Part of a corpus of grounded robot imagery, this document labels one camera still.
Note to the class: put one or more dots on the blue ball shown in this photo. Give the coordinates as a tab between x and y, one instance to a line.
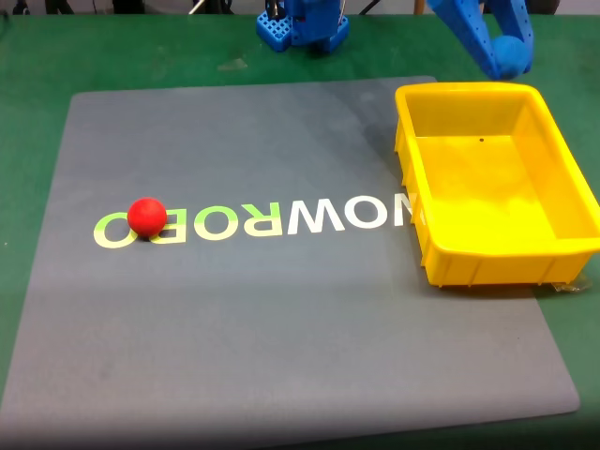
511	57

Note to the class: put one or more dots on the yellow plastic bin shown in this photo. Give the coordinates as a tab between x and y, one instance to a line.
487	197

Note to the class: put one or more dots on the red ball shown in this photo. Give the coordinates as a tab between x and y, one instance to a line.
146	216

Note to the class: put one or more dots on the wooden leg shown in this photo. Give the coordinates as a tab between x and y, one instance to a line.
419	6

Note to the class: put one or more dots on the clear tape piece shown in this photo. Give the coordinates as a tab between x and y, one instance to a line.
574	283

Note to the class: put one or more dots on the grey mat with lettering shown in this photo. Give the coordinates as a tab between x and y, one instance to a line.
262	304

